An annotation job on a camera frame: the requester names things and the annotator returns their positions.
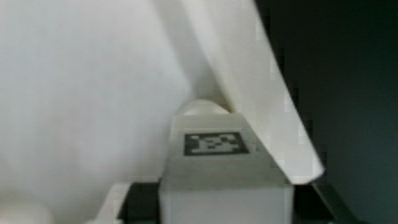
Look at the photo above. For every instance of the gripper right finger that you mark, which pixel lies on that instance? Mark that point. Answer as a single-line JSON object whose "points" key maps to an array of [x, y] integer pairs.
{"points": [[318, 206]]}

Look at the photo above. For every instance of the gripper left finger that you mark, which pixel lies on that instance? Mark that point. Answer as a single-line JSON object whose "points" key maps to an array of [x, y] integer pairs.
{"points": [[129, 205]]}

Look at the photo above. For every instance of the white table leg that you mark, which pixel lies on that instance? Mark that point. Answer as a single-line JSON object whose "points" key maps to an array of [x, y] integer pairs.
{"points": [[222, 185]]}

